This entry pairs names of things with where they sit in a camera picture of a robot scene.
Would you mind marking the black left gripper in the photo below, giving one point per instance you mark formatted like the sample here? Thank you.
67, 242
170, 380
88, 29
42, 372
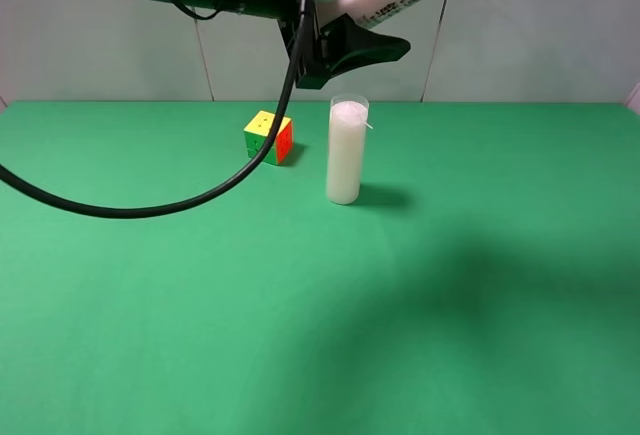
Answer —
338, 48

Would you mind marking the colourful puzzle cube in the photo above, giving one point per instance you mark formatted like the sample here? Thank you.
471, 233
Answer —
256, 131

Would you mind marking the tall white candle in glass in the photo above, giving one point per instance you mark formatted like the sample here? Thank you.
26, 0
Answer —
348, 125

